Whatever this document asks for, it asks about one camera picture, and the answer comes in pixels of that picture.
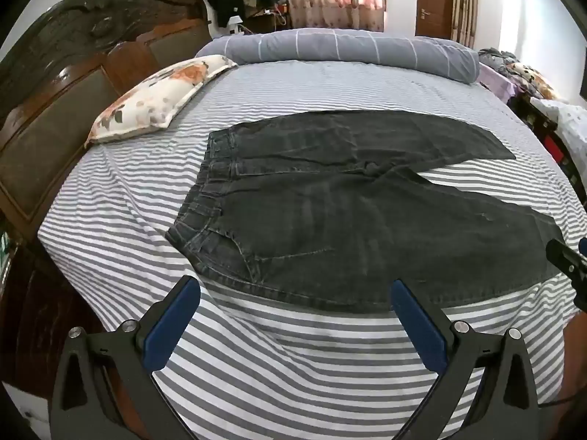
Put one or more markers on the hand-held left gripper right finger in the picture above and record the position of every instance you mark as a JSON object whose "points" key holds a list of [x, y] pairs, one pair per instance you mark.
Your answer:
{"points": [[419, 330]]}

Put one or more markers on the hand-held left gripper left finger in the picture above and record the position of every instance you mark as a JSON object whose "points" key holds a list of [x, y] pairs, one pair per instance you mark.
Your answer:
{"points": [[172, 325]]}

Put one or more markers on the dark carved wooden headboard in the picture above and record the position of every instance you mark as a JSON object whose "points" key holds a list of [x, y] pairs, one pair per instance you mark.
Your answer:
{"points": [[50, 101]]}

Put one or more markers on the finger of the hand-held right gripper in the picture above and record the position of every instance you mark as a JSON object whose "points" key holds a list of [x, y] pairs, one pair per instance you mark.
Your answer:
{"points": [[565, 259]]}

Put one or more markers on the beige patterned curtain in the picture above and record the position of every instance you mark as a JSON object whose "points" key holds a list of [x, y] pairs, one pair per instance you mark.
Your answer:
{"points": [[465, 4]]}

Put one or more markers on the white dotted cloth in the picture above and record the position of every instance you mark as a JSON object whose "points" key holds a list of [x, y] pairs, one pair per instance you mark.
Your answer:
{"points": [[566, 123]]}

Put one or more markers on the bed with striped sheet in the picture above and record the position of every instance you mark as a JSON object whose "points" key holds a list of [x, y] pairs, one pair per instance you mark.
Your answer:
{"points": [[137, 192]]}

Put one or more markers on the pile of mixed clothes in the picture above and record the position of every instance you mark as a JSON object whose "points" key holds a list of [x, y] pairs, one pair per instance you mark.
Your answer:
{"points": [[518, 66]]}

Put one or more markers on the purple cloth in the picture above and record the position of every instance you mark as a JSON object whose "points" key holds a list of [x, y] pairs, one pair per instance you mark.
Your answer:
{"points": [[493, 80]]}

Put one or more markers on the grey checked rolled quilt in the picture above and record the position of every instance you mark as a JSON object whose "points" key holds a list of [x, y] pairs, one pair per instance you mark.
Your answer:
{"points": [[344, 46]]}

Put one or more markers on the brown wooden door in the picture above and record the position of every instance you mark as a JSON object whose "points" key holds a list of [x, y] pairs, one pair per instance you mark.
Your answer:
{"points": [[433, 0]]}

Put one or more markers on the person's right forearm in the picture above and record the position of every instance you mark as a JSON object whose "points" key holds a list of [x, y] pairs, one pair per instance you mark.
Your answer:
{"points": [[575, 357]]}

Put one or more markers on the dark grey denim pants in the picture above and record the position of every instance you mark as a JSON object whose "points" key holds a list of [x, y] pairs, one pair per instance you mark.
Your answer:
{"points": [[321, 220]]}

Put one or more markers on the floral pillow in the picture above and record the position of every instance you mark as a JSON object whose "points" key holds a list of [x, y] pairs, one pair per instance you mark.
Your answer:
{"points": [[151, 101]]}

